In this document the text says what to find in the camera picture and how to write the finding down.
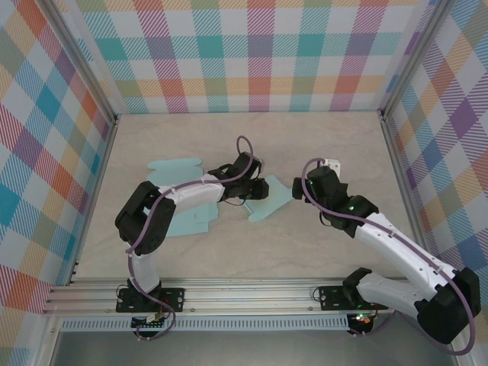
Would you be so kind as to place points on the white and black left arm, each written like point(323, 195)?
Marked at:
point(190, 194)

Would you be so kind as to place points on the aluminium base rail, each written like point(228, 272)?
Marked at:
point(248, 297)

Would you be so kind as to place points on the light blue paper box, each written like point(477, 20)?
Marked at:
point(267, 206)
point(171, 169)

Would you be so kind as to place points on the aluminium side rail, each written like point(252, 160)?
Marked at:
point(94, 198)
point(409, 198)

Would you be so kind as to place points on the grey metal panel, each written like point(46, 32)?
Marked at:
point(248, 348)

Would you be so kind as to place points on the small circuit board with lights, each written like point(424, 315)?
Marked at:
point(362, 318)

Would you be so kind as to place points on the aluminium frame post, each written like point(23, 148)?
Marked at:
point(80, 65)
point(415, 57)

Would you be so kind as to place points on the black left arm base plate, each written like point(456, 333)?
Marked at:
point(175, 295)

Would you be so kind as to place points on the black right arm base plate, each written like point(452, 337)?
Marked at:
point(331, 297)

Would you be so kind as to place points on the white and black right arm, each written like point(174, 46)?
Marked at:
point(396, 248)

